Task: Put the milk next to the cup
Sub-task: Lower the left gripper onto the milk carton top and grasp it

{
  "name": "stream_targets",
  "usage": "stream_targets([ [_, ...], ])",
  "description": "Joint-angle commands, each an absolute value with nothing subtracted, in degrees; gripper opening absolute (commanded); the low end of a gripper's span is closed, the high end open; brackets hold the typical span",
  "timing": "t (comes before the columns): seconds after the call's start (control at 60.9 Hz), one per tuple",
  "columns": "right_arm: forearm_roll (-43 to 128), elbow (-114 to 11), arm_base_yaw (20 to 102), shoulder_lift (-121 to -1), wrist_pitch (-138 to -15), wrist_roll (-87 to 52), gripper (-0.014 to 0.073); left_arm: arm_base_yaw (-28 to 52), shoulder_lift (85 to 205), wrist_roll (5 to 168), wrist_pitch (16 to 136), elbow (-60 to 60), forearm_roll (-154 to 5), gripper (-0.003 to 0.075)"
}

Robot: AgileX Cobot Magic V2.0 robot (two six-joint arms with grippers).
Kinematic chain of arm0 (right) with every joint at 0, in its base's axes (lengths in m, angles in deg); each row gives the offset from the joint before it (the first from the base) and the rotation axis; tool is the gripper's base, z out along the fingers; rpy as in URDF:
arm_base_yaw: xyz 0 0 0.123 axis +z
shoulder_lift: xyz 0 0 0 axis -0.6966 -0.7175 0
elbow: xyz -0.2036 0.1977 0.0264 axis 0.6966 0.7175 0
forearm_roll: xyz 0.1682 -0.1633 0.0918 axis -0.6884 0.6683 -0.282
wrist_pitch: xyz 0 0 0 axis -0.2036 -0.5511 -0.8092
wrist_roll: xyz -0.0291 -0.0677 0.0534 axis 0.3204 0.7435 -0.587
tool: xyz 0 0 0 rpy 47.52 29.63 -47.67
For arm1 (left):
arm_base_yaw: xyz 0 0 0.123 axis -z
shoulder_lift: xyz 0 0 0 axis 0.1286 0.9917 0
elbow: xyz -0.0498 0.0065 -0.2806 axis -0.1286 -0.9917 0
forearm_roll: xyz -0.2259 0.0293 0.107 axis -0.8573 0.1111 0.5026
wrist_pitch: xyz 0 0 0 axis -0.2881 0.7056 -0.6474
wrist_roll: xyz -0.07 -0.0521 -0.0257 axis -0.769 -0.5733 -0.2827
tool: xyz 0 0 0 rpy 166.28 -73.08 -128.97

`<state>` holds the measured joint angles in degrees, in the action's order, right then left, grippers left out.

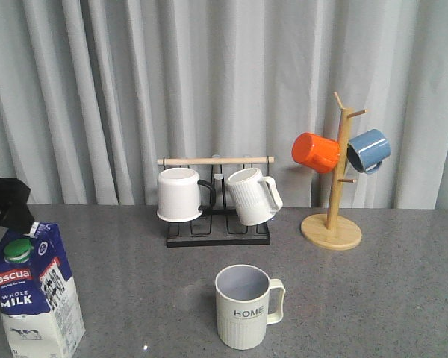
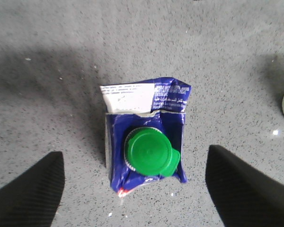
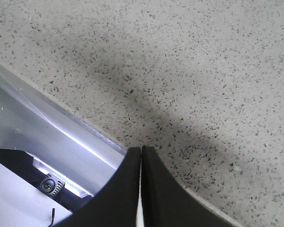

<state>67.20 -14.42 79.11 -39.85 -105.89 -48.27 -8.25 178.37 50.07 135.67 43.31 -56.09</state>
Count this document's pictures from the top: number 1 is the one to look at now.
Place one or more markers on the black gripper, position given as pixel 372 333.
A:
pixel 14 212

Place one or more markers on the blue white milk carton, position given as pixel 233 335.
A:
pixel 39 304

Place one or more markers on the cream HOME mug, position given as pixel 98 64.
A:
pixel 247 302

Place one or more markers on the white ribbed mug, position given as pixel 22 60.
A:
pixel 255 196

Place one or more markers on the orange mug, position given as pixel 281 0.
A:
pixel 316 152

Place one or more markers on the wooden mug tree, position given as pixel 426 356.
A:
pixel 330 230

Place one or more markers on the blue mug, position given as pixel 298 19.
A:
pixel 367 151

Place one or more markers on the white mug black handle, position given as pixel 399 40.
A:
pixel 179 195

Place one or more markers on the black wire mug rack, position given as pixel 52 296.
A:
pixel 219 224

